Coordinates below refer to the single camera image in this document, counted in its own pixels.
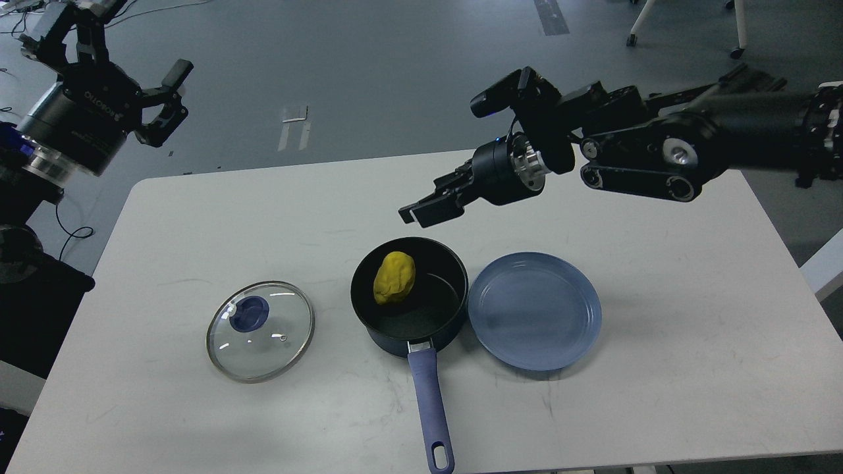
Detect white side table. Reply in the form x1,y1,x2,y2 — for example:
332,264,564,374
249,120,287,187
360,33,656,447
800,228,843,301

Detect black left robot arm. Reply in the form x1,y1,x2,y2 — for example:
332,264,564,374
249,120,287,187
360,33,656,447
1,1,194,322

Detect black box at left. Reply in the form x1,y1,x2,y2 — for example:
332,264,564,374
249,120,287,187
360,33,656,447
1,262,95,379

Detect white chair legs with casters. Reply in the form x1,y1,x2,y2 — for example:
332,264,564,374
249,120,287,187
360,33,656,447
626,0,750,60

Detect cable bundle on floor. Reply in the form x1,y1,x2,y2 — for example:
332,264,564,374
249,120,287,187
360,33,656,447
0,0,215,37

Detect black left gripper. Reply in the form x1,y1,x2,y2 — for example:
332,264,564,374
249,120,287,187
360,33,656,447
17,1,194,176

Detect glass pot lid blue knob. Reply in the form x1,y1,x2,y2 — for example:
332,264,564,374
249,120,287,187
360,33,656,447
205,281,315,384

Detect blue plate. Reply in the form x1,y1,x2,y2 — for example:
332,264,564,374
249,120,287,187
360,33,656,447
467,251,602,372

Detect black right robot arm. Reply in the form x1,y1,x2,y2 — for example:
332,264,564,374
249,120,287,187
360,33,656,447
398,64,842,228

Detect yellow potato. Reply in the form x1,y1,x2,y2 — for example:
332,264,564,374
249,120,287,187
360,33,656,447
371,251,416,305

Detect blue saucepan with handle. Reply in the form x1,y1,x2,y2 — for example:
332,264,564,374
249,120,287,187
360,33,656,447
350,236,469,473

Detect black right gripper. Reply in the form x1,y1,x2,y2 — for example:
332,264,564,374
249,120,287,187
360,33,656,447
398,139,545,228

